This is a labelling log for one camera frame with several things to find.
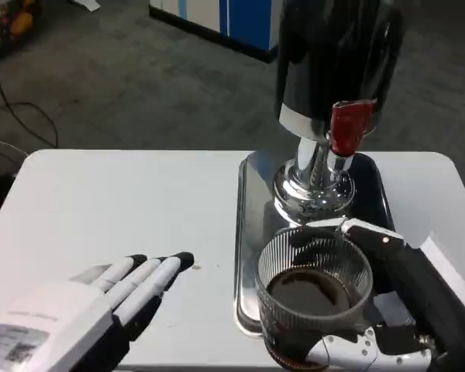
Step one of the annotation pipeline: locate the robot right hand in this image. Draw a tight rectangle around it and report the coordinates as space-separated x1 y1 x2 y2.
305 216 465 372

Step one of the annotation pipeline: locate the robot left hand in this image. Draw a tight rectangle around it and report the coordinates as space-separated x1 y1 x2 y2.
0 251 196 372

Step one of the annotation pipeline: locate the red tap handle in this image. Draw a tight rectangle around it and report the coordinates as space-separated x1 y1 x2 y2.
329 98 375 158

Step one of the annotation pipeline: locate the black floor cable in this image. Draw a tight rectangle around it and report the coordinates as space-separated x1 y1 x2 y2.
0 64 59 150

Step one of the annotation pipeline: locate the clear ribbed glass cup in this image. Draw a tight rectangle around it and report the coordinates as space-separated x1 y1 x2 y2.
254 226 374 370

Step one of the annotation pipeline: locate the white paper sheet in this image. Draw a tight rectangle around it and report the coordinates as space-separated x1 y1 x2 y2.
71 0 102 12

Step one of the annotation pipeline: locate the steel serving tray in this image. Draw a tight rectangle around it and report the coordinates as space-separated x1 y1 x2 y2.
234 152 397 339

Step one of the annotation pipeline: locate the black drink dispenser chrome base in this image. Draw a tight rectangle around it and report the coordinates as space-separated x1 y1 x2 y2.
274 0 406 226

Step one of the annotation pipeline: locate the colourful printed box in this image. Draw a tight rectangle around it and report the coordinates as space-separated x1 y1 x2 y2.
0 0 43 66

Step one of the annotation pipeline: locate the blue and white cabinet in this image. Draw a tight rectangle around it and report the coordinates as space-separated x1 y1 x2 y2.
149 0 280 63

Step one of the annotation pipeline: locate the white cable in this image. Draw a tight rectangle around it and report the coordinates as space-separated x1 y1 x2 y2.
0 136 29 159

